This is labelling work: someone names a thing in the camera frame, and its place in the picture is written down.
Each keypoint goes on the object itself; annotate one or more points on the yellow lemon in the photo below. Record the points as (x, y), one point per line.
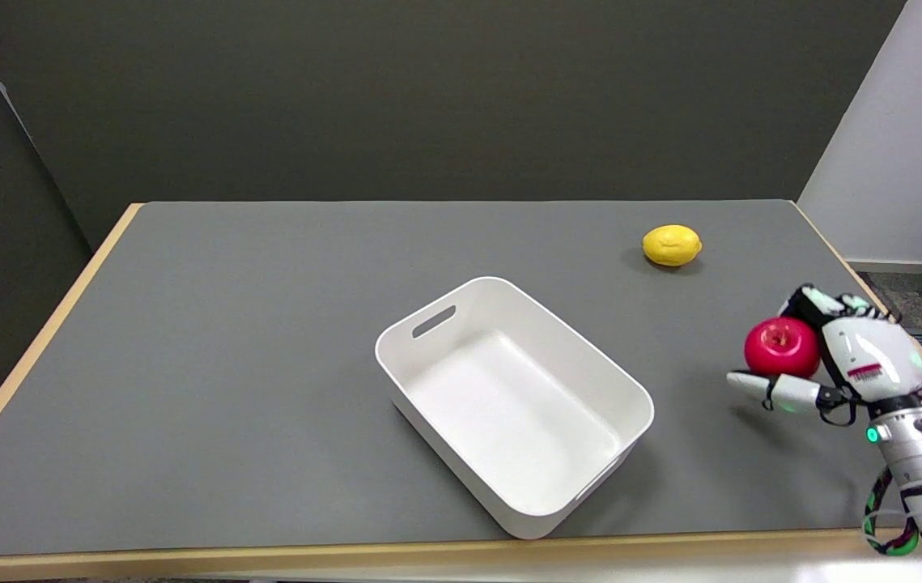
(672, 245)

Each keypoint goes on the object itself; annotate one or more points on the red apple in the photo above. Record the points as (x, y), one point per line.
(780, 348)

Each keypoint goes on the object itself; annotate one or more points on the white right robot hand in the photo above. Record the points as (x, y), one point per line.
(873, 356)

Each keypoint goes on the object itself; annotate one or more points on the white plastic bin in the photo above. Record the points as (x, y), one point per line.
(513, 405)

